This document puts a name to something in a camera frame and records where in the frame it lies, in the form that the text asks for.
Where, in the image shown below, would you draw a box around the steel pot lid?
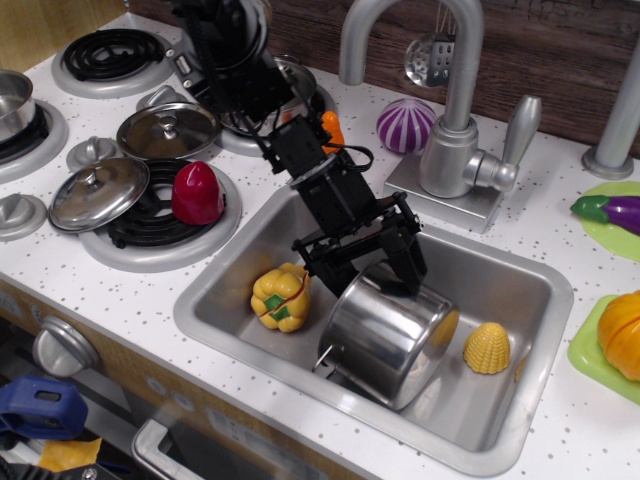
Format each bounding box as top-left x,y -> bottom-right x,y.
48,158 -> 150,233
116,102 -> 221,160

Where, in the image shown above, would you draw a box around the steel pot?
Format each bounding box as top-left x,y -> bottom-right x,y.
216,53 -> 317,137
315,261 -> 460,410
0,70 -> 36,142

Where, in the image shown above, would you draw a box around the purple toy eggplant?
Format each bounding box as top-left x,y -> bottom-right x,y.
570,195 -> 639,235

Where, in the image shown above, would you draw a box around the orange toy pumpkin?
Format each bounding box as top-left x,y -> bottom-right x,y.
597,291 -> 639,381

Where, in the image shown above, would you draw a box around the steel pot on burner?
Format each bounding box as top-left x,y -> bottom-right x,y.
216,53 -> 317,137

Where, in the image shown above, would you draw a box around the silver oven door handle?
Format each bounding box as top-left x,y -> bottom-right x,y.
131,419 -> 203,480

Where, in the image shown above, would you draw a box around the grey countertop knob left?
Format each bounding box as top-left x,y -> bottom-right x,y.
1,194 -> 47,241

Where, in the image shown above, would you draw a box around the black coil burner rear left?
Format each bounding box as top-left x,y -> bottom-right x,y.
62,29 -> 164,81

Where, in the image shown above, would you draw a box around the grey countertop knob centre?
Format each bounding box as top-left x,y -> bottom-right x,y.
135,85 -> 188,112

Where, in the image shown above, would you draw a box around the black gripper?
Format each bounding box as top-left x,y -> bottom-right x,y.
291,154 -> 427,297

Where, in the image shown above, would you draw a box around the grey countertop knob middle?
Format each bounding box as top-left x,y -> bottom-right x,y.
66,136 -> 122,172

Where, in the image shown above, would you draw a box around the grey countertop knob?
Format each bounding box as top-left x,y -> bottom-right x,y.
135,85 -> 188,112
66,136 -> 122,172
1,194 -> 47,241

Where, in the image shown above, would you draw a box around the grey pole with base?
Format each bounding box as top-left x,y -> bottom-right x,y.
581,42 -> 639,180

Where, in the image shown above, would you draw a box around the yellow toy corn piece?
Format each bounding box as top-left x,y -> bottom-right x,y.
463,322 -> 511,374

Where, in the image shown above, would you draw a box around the hanging steel ladle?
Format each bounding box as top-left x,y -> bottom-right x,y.
404,32 -> 435,87

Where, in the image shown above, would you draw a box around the red toy pepper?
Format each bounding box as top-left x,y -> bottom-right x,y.
171,161 -> 225,226

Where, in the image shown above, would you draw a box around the light green plate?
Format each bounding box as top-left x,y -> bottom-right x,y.
580,181 -> 640,262

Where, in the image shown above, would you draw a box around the orange toy carrot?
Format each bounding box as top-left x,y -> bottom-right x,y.
321,110 -> 345,154

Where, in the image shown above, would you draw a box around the hanging steel slotted spatula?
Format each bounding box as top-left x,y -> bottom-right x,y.
427,5 -> 456,87

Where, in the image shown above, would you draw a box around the black coil burner front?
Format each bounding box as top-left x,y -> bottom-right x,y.
107,159 -> 226,249

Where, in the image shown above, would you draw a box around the grey stove knob front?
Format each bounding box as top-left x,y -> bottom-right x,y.
32,315 -> 100,378

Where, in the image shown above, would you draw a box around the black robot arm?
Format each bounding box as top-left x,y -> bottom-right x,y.
171,1 -> 427,295

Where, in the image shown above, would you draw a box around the purple striped toy onion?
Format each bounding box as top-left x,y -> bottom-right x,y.
376,98 -> 437,154

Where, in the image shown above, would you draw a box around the stainless steel sink basin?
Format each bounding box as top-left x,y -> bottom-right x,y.
174,188 -> 573,476

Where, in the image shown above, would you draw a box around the steel pot lid front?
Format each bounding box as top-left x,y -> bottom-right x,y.
48,158 -> 150,233

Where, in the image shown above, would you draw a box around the yellow cloth scrap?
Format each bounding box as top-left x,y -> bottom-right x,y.
38,438 -> 102,473

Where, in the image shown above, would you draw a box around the black coil burner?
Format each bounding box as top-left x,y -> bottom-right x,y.
107,159 -> 226,249
62,29 -> 164,81

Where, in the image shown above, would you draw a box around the blue clamp tool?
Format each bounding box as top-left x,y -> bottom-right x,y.
1,375 -> 88,440

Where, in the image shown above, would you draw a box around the silver toy faucet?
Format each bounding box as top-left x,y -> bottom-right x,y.
338,0 -> 543,235

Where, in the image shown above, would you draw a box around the steel pot lid rear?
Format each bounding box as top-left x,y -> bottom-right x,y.
116,102 -> 221,160

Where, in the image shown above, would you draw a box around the yellow toy bell pepper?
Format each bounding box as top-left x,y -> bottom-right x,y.
250,263 -> 312,333

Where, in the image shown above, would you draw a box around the green cutting board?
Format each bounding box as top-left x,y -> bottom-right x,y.
567,295 -> 639,405

